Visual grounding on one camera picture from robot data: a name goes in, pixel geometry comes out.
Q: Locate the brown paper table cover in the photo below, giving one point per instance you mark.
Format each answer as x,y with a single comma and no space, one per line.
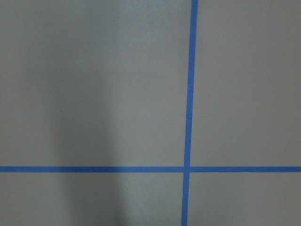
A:
150,112

